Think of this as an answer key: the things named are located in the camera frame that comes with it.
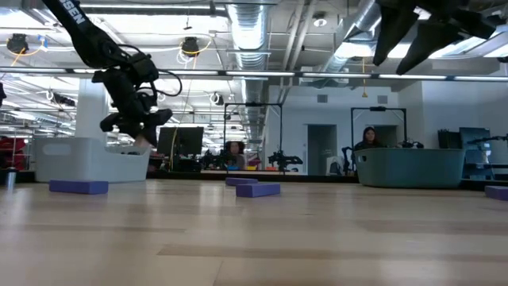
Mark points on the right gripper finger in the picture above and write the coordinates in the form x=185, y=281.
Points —
x=428, y=43
x=393, y=32

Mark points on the blue rectangular block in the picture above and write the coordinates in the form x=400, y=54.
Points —
x=78, y=187
x=238, y=181
x=497, y=193
x=258, y=190

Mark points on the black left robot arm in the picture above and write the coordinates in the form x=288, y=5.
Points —
x=87, y=39

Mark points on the background black robot arm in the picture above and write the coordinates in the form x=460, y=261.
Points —
x=410, y=144
x=490, y=139
x=285, y=161
x=214, y=159

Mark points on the black computer monitor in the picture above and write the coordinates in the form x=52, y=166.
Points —
x=184, y=141

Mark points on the white pillar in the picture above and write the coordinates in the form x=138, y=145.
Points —
x=89, y=103

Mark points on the white plastic bin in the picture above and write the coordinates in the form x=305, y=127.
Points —
x=79, y=163

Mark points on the person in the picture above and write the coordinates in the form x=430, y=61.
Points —
x=369, y=140
x=236, y=155

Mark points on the black cabinet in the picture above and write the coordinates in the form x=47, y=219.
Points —
x=450, y=139

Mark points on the red object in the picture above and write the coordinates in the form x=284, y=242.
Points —
x=12, y=153

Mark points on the long light bar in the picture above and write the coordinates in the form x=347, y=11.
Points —
x=258, y=73

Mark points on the teal plastic bin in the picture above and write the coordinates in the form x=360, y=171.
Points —
x=409, y=168

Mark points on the silver bottle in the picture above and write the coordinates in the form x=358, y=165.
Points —
x=10, y=178

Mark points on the grey door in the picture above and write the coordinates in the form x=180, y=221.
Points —
x=321, y=149

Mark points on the silver ventilation duct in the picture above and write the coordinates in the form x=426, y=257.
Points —
x=248, y=32
x=359, y=24

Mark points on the black metal rig frame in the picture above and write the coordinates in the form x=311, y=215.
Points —
x=254, y=104
x=379, y=108

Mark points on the black aluminium table frame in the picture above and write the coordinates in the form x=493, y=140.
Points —
x=317, y=178

